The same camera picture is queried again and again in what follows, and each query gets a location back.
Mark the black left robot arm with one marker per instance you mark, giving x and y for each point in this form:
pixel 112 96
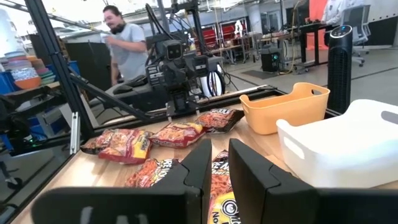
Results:
pixel 140 95

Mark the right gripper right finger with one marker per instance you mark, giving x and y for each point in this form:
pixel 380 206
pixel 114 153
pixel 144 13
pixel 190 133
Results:
pixel 280 199

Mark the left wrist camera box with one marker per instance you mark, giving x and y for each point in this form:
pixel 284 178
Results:
pixel 174 50

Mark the blue storage bin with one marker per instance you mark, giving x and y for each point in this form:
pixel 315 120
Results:
pixel 6 82
pixel 73 67

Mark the black tower fan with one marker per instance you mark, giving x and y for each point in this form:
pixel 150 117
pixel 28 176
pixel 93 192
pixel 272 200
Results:
pixel 340 71

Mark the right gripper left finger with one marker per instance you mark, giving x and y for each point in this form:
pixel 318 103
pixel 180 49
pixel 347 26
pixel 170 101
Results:
pixel 174 202

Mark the stack of colourful bowls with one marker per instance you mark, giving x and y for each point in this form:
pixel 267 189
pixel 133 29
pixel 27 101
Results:
pixel 26 76
pixel 46 73

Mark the red shelf cart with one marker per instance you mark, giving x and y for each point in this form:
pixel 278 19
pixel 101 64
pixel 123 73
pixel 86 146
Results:
pixel 228 31
pixel 210 35

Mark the orange plastic bin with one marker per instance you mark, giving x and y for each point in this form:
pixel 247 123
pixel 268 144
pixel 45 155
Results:
pixel 280 115

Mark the person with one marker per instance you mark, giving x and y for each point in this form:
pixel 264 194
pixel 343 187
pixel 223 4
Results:
pixel 331 12
pixel 127 46

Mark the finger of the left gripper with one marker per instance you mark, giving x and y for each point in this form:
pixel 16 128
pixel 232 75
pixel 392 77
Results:
pixel 186 102
pixel 176 102

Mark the black computer tower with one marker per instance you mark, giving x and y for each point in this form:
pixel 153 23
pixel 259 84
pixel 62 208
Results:
pixel 270 60

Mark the grey office chair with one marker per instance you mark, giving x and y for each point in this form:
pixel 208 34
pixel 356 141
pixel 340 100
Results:
pixel 357 28

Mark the white plastic bin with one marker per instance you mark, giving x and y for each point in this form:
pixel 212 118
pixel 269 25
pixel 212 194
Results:
pixel 342 155

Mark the black desk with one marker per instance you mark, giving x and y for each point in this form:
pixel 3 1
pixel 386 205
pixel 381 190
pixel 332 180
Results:
pixel 311 28

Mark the red Maruchan ramen pack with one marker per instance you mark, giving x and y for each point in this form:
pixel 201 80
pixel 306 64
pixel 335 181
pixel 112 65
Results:
pixel 177 135
pixel 127 147

